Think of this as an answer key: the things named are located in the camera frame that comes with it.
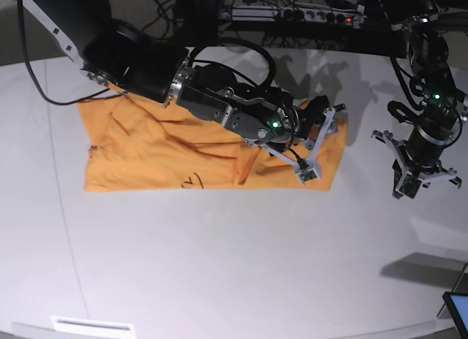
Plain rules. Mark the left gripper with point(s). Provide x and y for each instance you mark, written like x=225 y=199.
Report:
x=404 y=164

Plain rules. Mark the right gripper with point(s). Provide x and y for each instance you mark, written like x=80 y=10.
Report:
x=297 y=139

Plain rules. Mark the yellow T-shirt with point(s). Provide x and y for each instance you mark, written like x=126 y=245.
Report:
x=143 y=145

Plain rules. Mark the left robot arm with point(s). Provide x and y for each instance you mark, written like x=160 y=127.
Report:
x=435 y=107

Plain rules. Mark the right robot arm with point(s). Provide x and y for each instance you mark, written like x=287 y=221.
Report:
x=112 y=52

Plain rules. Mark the white power strip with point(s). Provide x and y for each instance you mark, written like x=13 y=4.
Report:
x=301 y=14

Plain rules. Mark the grey tablet stand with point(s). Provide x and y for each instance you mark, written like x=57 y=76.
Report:
x=460 y=286

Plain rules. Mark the tablet with blue screen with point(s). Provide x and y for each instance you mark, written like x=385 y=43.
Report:
x=456 y=303

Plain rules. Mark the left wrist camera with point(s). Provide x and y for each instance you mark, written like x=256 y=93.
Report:
x=408 y=186

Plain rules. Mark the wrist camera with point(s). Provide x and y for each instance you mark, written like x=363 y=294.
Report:
x=408 y=186
x=309 y=173

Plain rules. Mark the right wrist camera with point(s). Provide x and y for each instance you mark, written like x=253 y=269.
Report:
x=309 y=173

